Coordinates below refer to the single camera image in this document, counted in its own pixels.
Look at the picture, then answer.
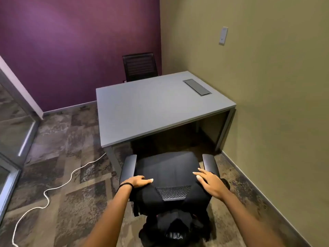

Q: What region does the person's left hand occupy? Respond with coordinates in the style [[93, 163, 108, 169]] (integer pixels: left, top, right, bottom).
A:
[[120, 175, 154, 190]]

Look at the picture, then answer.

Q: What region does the person's right hand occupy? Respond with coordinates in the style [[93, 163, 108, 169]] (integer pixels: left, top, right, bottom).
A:
[[192, 168, 230, 202]]

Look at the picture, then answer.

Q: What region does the black office chair with armrests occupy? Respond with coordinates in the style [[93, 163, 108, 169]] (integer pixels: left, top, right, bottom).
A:
[[119, 151, 221, 202]]

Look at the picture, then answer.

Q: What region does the black backpack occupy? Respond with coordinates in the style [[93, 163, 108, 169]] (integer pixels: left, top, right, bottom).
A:
[[130, 175, 231, 247]]

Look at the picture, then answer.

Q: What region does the person's right forearm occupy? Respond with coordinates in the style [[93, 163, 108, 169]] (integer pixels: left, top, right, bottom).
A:
[[221, 190, 286, 247]]

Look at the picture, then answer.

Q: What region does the person's left forearm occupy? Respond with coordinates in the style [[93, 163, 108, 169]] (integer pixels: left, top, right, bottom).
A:
[[82, 185, 133, 247]]

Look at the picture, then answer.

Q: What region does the grey office table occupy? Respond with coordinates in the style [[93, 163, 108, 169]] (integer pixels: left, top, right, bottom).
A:
[[96, 71, 237, 178]]

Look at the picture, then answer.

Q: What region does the black mesh guest chair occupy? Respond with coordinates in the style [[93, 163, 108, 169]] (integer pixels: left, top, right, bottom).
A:
[[122, 52, 159, 83]]

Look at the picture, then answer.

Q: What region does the white floor cable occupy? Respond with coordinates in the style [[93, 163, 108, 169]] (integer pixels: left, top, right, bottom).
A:
[[11, 152, 107, 247]]

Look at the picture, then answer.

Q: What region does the grey table cable hatch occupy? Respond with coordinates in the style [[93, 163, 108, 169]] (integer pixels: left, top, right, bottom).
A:
[[183, 79, 213, 97]]

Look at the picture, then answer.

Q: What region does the glass partition with metal frame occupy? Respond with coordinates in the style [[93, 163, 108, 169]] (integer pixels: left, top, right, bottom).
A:
[[0, 55, 44, 224]]

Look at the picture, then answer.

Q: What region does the white wall switch plate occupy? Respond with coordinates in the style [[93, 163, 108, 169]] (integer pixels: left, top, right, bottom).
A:
[[219, 26, 229, 46]]

